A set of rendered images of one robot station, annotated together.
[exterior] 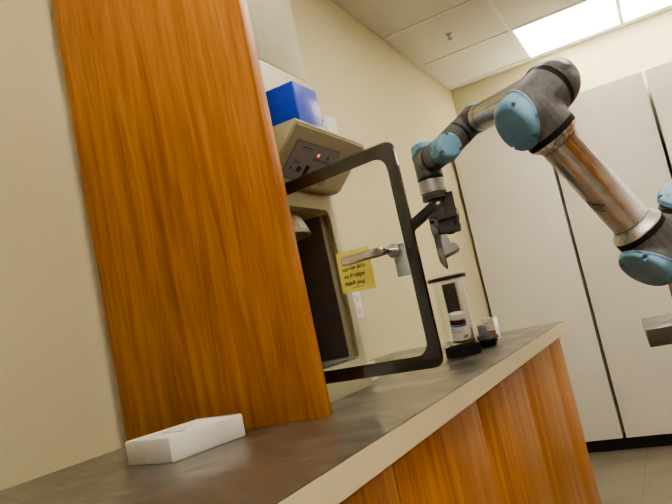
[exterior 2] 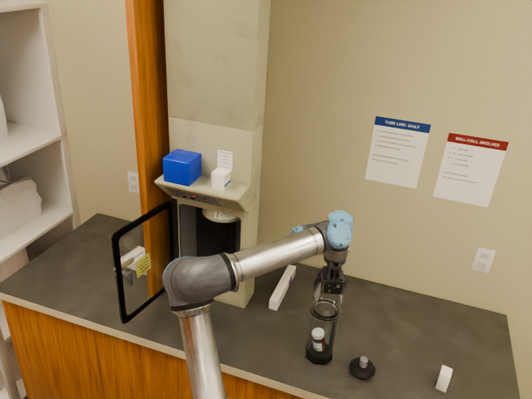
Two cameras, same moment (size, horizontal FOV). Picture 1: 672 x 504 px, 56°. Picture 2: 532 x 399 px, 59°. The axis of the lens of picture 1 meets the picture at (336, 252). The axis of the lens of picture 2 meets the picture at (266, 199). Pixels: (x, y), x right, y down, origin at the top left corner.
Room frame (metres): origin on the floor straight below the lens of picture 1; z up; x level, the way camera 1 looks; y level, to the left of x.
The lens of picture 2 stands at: (1.35, -1.50, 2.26)
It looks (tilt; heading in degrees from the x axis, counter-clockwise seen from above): 28 degrees down; 80
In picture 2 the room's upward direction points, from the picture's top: 4 degrees clockwise
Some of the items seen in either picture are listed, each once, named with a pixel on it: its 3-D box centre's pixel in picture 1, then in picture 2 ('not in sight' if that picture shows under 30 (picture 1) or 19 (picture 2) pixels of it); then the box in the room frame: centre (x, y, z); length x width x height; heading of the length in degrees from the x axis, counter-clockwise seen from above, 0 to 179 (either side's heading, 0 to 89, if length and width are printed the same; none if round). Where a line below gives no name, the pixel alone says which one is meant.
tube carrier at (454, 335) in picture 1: (454, 313); (322, 331); (1.79, -0.29, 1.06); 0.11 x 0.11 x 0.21
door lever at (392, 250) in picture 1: (369, 256); not in sight; (1.09, -0.06, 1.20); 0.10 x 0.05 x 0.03; 53
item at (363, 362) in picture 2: (483, 335); (362, 365); (1.92, -0.38, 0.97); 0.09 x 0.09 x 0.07
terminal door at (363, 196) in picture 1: (348, 269); (146, 261); (1.16, -0.02, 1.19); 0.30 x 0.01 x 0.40; 53
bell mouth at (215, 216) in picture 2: not in sight; (224, 205); (1.46, 0.13, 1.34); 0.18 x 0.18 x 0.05
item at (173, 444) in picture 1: (186, 438); not in sight; (1.10, 0.32, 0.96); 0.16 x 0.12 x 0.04; 144
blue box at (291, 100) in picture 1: (288, 113); (182, 167); (1.30, 0.04, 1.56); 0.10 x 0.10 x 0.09; 63
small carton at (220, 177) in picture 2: (323, 132); (221, 179); (1.43, -0.03, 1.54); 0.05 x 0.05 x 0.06; 60
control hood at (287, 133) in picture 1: (315, 160); (202, 195); (1.37, 0.00, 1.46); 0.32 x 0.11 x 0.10; 153
